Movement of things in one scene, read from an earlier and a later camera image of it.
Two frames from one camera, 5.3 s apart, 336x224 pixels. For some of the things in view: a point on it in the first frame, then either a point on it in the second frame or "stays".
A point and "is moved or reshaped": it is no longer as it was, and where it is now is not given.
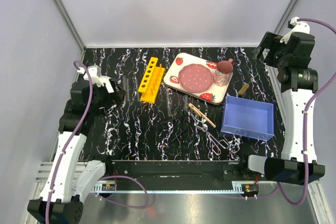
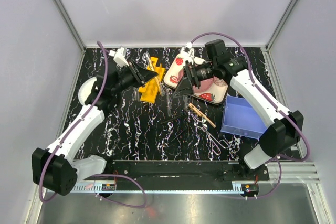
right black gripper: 271,41 -> 184,88
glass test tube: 124,86 is moved or reshaped
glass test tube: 127,89 -> 136,94
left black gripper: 113,98 -> 142,75
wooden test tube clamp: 200,114 stays
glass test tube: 169,100 stays
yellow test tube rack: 151,82 stays
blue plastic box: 248,117 stays
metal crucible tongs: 212,139 stays
